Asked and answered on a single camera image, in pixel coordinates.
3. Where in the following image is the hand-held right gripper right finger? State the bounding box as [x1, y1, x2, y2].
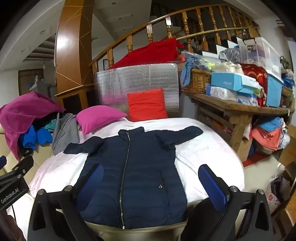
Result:
[198, 164, 274, 241]

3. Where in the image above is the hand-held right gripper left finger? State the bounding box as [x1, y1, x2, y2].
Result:
[27, 163, 104, 241]

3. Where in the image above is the navy blue zip jacket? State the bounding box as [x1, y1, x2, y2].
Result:
[63, 126, 204, 230]

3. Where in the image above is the person's left forearm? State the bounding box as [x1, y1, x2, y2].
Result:
[0, 213, 25, 241]

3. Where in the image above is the cream leather sofa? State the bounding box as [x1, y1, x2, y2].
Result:
[0, 126, 190, 241]

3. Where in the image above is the bright blue garment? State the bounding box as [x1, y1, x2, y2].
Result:
[19, 125, 53, 150]

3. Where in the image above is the white pink blanket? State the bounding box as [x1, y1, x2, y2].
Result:
[7, 117, 245, 230]

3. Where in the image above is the teal garment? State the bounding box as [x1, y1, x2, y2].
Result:
[44, 120, 57, 132]

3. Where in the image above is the red floor mat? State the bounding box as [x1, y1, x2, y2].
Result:
[243, 153, 269, 167]

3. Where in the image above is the grey garment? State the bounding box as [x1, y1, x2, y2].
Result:
[52, 113, 80, 156]

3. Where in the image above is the magenta fleece cloth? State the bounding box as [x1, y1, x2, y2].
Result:
[0, 91, 66, 160]

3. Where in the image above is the floral bag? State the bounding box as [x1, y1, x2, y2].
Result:
[265, 176, 290, 209]

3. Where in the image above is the magenta pillow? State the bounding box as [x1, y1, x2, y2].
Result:
[76, 105, 128, 135]

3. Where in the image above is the stack of orange folded cloths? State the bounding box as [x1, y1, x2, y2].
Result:
[252, 126, 284, 151]

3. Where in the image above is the grey cabinet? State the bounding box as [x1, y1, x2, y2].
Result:
[35, 79, 56, 95]

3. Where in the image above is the rustic wooden table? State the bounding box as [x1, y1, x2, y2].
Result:
[183, 89, 293, 160]

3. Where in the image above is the brown cardboard box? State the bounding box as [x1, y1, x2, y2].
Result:
[279, 134, 296, 167]

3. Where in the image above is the blue folded cloth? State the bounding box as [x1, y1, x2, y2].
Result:
[258, 117, 284, 132]

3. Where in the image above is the white printed tissue pack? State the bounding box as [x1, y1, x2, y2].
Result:
[206, 85, 238, 102]

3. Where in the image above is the blue white tissue pack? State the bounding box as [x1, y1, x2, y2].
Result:
[237, 91, 259, 106]

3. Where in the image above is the red orange pillow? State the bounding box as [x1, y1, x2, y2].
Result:
[127, 88, 168, 122]

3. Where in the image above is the wicker basket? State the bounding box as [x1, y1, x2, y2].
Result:
[180, 68, 212, 94]

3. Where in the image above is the light blue cardboard box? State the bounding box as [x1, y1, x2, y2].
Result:
[211, 72, 262, 92]

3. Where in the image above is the blue plastic bin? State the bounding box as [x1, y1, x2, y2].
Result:
[266, 73, 284, 107]

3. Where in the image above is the silver foil insulation board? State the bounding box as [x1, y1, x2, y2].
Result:
[92, 62, 180, 117]

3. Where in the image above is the light blue cloth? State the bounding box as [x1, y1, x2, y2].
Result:
[180, 57, 197, 87]

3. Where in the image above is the wooden column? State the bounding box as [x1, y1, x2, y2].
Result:
[55, 0, 95, 114]

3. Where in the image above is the cream knitted cloth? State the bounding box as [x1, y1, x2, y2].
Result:
[211, 62, 243, 75]

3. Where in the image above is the red printed blanket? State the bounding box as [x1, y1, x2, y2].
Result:
[240, 64, 269, 107]

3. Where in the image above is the clear plastic bag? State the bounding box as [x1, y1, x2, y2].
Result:
[218, 48, 242, 64]

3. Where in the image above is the clear plastic storage box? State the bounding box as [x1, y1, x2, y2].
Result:
[239, 37, 281, 72]

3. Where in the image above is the red cloth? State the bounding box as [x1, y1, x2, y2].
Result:
[107, 38, 184, 70]

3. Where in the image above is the wooden stair railing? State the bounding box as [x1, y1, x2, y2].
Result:
[89, 5, 262, 72]

